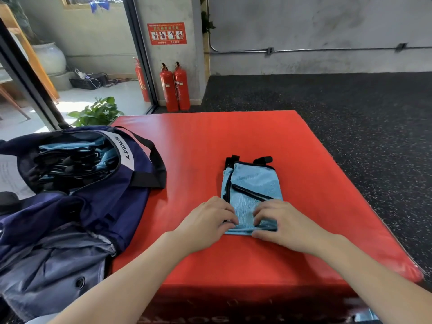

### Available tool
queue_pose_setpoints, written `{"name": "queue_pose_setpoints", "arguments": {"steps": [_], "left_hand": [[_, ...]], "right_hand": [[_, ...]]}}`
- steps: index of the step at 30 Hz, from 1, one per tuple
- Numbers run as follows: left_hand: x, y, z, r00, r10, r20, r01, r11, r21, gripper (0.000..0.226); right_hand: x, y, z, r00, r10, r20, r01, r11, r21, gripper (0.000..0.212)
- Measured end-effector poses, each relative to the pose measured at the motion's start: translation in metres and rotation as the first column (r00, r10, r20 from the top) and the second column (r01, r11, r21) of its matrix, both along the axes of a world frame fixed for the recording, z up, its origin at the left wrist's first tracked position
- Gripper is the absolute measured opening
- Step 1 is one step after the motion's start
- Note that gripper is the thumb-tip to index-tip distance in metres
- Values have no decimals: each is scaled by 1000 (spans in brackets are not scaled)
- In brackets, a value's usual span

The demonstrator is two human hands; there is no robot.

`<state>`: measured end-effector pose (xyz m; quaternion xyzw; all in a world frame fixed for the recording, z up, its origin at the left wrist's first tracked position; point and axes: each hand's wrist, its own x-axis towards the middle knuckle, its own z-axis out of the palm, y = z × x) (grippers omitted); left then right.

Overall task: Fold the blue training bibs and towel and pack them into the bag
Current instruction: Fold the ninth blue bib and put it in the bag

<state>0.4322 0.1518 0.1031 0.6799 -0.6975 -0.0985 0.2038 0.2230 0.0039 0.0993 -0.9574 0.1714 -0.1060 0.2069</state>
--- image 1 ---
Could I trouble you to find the person's right hand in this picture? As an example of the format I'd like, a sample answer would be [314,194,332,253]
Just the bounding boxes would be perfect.
[251,199,335,257]

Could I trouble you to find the person's left hand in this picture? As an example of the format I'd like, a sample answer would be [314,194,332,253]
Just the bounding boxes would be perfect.
[172,196,240,256]

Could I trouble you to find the light blue mesh vest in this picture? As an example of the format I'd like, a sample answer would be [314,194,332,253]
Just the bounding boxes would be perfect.
[221,154,284,236]

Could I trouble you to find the person's right forearm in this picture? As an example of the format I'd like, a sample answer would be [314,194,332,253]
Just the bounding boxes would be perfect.
[315,233,432,324]

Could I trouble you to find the person's left forearm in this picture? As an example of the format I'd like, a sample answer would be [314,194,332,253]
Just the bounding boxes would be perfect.
[49,232,191,324]

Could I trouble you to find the red padded box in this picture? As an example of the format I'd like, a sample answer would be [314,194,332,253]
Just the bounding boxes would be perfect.
[110,110,424,324]

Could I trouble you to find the navy duffel bag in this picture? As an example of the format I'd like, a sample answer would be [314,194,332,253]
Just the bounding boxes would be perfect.
[0,126,167,258]

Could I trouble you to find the red fire extinguisher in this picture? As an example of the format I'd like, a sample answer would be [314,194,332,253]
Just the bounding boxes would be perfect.
[133,57,151,103]
[160,63,180,113]
[173,61,191,111]

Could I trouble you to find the green leafy plant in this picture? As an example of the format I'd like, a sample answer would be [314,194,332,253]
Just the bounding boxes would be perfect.
[67,96,125,127]

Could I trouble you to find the grey-blue jacket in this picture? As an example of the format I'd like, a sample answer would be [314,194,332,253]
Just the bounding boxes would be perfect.
[0,222,117,322]

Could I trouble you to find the red safety sign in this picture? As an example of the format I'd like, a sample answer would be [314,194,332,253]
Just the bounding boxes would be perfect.
[147,22,187,46]

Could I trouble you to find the white ceramic pot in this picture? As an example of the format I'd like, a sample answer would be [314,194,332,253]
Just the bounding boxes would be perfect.
[32,42,67,77]

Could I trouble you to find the blue ribbon bow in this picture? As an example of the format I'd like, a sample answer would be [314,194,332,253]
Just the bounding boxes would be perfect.
[89,0,111,13]

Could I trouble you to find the metal wall conduit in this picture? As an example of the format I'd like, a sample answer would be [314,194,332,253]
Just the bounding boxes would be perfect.
[208,32,432,55]

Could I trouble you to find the black crate with cables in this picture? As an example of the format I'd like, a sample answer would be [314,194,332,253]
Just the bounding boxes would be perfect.
[69,73,109,91]

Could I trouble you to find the black door frame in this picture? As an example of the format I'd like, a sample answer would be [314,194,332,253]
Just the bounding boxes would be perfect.
[0,17,72,131]

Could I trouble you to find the wooden shelf frame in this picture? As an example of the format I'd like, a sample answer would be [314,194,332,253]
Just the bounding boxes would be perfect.
[0,4,61,102]

